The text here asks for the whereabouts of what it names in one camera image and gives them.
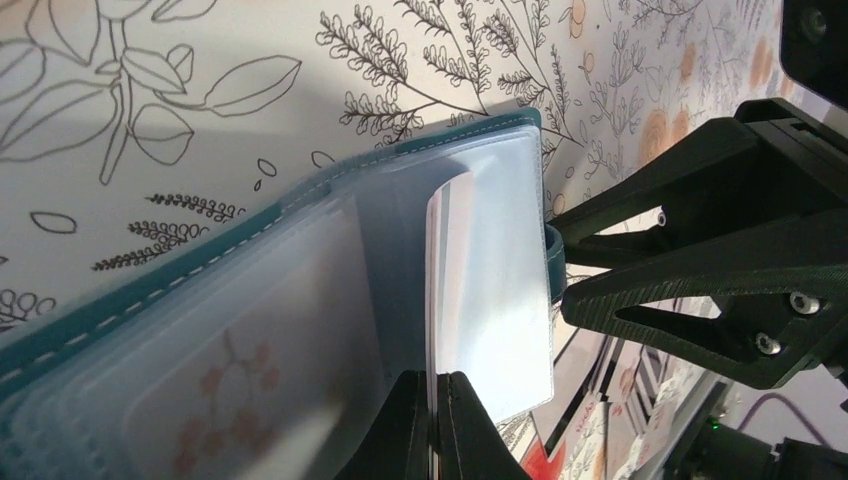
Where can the black striped card pile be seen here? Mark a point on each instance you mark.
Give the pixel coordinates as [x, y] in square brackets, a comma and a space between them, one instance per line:
[614, 402]

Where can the teal card holder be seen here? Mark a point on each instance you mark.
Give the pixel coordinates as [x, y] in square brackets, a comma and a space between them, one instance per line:
[378, 321]

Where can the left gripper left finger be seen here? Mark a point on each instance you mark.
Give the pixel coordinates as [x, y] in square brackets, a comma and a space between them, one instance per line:
[396, 446]

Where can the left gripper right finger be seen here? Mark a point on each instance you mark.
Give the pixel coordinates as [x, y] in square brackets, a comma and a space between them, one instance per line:
[468, 443]

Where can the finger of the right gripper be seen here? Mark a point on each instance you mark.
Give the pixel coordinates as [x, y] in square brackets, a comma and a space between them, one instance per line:
[756, 306]
[769, 161]

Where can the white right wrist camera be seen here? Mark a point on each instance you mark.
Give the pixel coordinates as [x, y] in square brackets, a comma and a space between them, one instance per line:
[813, 47]

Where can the floral table mat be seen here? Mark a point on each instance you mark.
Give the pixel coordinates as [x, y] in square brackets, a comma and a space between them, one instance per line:
[132, 129]

